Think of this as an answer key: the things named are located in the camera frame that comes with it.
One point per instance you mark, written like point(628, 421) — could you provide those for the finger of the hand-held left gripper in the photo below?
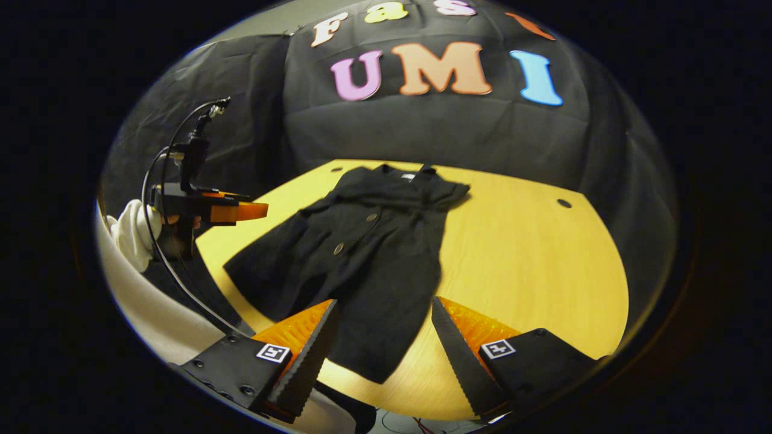
point(238, 211)

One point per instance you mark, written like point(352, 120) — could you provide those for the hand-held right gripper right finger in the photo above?
point(458, 355)

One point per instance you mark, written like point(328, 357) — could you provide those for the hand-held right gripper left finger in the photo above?
point(307, 361)

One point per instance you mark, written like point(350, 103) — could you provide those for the black buttoned garment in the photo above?
point(362, 259)

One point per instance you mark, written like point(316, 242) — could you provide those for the black backdrop cloth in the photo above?
point(422, 132)

